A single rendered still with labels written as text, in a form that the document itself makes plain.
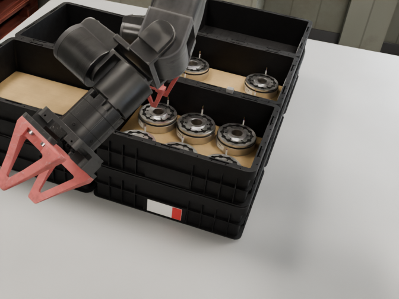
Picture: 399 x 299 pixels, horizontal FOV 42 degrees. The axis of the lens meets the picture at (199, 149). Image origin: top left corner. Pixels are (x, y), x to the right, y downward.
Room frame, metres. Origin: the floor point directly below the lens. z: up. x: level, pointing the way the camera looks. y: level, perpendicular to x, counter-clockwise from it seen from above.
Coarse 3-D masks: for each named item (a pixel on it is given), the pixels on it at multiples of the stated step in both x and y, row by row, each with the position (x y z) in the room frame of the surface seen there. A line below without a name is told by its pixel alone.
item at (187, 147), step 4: (168, 144) 1.01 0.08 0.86; (172, 144) 1.01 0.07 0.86; (176, 144) 1.01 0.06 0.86; (180, 144) 1.01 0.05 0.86; (184, 144) 1.01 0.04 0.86; (188, 144) 1.02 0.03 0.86; (184, 148) 1.00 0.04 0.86; (188, 148) 1.00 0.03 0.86; (192, 148) 1.00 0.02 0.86; (196, 152) 0.99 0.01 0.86
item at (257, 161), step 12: (192, 84) 1.19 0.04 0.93; (228, 96) 1.16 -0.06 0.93; (240, 96) 1.16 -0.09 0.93; (276, 108) 1.13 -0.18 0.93; (276, 120) 1.10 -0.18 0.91; (120, 132) 0.94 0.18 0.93; (132, 144) 0.92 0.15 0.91; (144, 144) 0.91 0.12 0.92; (156, 144) 0.91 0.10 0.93; (264, 144) 0.97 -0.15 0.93; (168, 156) 0.90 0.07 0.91; (180, 156) 0.89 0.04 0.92; (192, 156) 0.89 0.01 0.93; (204, 156) 0.89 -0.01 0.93; (216, 168) 0.87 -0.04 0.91; (228, 168) 0.87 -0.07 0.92; (240, 168) 0.87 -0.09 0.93; (252, 168) 0.87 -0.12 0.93
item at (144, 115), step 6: (144, 108) 1.15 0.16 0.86; (150, 108) 1.15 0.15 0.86; (168, 108) 1.17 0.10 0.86; (144, 114) 1.13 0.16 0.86; (168, 114) 1.14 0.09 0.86; (174, 114) 1.14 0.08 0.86; (144, 120) 1.10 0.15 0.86; (150, 120) 1.10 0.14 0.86; (156, 120) 1.10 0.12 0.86; (162, 120) 1.11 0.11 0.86; (168, 120) 1.11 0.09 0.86; (174, 120) 1.12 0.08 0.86
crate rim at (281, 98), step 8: (216, 40) 1.48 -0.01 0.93; (224, 40) 1.48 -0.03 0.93; (248, 48) 1.46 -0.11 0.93; (256, 48) 1.46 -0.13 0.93; (288, 56) 1.43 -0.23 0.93; (296, 64) 1.39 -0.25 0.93; (184, 80) 1.21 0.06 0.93; (192, 80) 1.21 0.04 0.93; (288, 80) 1.28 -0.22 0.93; (216, 88) 1.19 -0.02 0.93; (224, 88) 1.19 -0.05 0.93; (288, 88) 1.26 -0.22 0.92; (248, 96) 1.17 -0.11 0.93; (256, 96) 1.17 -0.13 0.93; (280, 96) 1.19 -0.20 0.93; (280, 104) 1.15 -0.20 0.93
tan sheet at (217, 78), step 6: (210, 72) 1.45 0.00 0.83; (216, 72) 1.45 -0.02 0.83; (222, 72) 1.46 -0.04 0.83; (228, 72) 1.46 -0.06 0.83; (210, 78) 1.41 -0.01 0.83; (216, 78) 1.42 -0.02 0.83; (222, 78) 1.42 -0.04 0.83; (228, 78) 1.42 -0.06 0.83; (234, 78) 1.43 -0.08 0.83; (240, 78) 1.43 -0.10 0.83; (216, 84) 1.38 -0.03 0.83; (222, 84) 1.38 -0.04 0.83; (228, 84) 1.39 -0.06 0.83; (234, 84) 1.39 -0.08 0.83; (240, 84) 1.40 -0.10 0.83; (240, 90) 1.36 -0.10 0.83; (276, 96) 1.35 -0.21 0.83
